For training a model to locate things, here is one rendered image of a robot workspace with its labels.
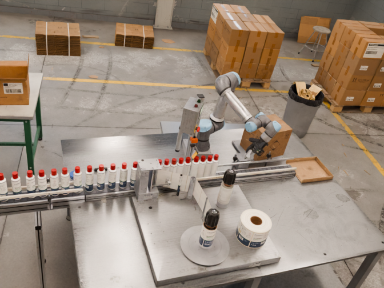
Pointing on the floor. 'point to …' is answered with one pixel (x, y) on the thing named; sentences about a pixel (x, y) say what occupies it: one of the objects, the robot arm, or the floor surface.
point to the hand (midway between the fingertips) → (245, 157)
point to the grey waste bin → (299, 116)
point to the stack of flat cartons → (58, 39)
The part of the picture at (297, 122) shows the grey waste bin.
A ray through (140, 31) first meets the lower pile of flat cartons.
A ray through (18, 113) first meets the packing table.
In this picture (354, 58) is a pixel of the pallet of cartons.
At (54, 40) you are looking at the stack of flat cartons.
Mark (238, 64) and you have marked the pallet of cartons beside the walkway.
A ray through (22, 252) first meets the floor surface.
